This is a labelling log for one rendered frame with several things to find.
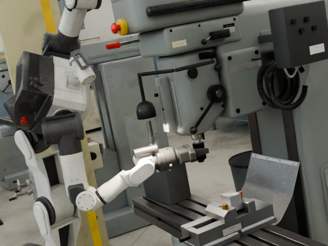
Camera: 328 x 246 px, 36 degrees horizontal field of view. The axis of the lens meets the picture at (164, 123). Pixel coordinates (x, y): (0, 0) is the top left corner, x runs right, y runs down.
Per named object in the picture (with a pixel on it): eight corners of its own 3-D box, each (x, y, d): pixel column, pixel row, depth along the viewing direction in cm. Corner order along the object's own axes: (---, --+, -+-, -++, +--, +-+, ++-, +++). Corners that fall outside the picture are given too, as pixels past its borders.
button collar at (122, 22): (124, 35, 178) (121, 18, 177) (117, 36, 183) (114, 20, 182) (129, 34, 179) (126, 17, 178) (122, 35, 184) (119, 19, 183)
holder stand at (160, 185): (171, 205, 229) (163, 163, 226) (145, 197, 247) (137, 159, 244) (191, 196, 235) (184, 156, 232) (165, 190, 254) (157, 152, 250)
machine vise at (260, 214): (202, 254, 174) (197, 224, 172) (180, 242, 187) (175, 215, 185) (277, 221, 190) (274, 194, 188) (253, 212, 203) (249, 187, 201)
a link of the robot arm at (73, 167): (67, 215, 188) (56, 157, 186) (71, 207, 201) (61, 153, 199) (97, 210, 189) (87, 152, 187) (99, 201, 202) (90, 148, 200)
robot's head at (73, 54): (76, 80, 198) (78, 70, 191) (66, 63, 200) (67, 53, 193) (90, 74, 201) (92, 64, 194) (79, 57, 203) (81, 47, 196)
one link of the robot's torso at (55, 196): (36, 227, 234) (8, 132, 230) (67, 213, 246) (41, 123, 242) (53, 229, 223) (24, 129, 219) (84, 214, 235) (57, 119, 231)
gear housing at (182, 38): (169, 55, 177) (164, 27, 175) (140, 58, 198) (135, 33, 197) (244, 40, 191) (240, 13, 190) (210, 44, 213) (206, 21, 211)
